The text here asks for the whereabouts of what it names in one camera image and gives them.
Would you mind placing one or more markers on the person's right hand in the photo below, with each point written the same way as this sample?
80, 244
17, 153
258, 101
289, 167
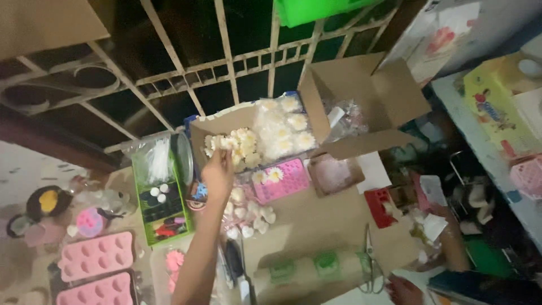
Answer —
404, 293

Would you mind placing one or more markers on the person's left hand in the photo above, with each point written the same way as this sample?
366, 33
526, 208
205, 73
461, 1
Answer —
218, 178

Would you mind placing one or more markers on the person's left fingers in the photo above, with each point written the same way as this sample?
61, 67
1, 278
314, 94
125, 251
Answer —
224, 155

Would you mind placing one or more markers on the pile of white flower soaps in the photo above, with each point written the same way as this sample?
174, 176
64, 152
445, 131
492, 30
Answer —
245, 146

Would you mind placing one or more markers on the cardboard box with flower soaps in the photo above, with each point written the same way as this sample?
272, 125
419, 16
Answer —
211, 125

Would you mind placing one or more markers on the round metal lid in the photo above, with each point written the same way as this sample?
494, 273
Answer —
185, 159

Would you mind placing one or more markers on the white daisy soap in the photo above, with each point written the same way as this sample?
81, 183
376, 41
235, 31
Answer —
259, 176
275, 174

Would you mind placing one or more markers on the patterned tape roll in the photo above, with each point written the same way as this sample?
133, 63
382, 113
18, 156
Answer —
197, 195

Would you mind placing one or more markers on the pile of wrapped heart soaps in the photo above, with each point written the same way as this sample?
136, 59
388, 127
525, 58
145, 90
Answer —
250, 216

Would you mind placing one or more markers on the group of wrapped flower soaps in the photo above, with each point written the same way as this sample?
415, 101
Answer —
286, 127

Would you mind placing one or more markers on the clear bag of white sticks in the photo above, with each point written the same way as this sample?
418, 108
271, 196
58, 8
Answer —
156, 161

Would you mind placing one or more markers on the pink perforated silicone mat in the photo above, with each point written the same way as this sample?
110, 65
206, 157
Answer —
288, 182

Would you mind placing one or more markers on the green plastic basket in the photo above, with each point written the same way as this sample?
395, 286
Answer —
165, 207

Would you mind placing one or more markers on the white metal window grille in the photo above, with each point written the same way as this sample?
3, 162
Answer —
228, 63

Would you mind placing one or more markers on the small shallow cardboard tray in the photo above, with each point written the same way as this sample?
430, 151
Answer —
334, 174

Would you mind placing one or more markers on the black utility knife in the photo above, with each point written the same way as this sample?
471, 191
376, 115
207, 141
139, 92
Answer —
237, 267

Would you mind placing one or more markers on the pink flower soap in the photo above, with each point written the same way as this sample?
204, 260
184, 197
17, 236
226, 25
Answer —
174, 260

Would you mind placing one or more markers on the clear bags of small items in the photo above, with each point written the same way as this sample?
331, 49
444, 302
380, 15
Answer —
347, 116

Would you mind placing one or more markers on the clear plastic container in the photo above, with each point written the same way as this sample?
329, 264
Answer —
163, 271

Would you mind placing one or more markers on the cardboard roll with green labels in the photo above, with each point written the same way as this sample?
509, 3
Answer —
313, 273

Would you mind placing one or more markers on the pink round mold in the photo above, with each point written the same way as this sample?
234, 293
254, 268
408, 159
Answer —
89, 222

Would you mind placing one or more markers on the white paper sheet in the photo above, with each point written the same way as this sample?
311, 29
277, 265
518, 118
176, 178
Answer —
374, 171

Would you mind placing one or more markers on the pink silicone heart mold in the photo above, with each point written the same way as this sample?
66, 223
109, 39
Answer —
95, 292
96, 256

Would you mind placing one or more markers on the open empty-flapped cardboard box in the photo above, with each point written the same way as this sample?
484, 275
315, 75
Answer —
381, 93

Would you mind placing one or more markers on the green plastic container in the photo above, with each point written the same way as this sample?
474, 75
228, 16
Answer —
313, 10

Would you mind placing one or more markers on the black and yellow round object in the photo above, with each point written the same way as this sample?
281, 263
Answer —
48, 202

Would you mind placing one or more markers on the metal scissors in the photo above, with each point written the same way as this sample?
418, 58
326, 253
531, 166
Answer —
371, 262

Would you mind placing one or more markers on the brown cardboard sheet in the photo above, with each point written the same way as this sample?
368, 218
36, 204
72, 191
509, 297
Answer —
46, 25

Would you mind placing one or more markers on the white carton with pink print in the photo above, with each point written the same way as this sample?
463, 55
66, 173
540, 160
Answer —
457, 34

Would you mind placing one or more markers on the pink mesh basket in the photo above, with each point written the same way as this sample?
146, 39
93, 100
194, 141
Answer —
527, 176

